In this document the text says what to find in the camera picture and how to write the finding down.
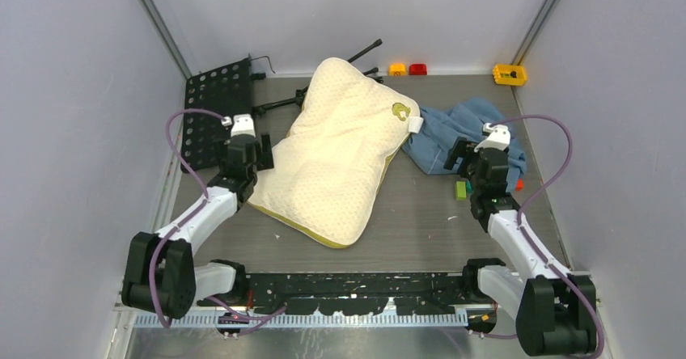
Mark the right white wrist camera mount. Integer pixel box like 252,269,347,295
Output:
474,123,511,153

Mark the black folding tripod stand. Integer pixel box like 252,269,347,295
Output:
252,39,383,117

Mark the blue pillowcase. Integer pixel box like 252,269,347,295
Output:
402,98,505,175

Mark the black perforated music stand tray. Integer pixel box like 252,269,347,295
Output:
180,57,254,171

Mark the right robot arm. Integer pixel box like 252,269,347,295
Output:
444,138,604,357

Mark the lime green block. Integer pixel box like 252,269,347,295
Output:
455,181,468,201

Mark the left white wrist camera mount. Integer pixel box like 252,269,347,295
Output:
221,114,256,137

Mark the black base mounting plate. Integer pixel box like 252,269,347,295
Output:
217,272,496,316

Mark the orange yellow toy brick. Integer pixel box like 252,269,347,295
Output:
388,63,408,76

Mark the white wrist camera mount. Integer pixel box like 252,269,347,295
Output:
474,123,511,153
221,114,256,137

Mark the red toy brick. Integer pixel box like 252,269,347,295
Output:
408,63,428,76

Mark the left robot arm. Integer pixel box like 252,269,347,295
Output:
121,133,273,322

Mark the white pillow with yellow band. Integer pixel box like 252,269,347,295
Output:
248,57,423,249

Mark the aluminium rail frame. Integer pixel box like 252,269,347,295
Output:
107,273,612,359

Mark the yellow toy block with knob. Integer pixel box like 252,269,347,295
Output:
492,64,527,87

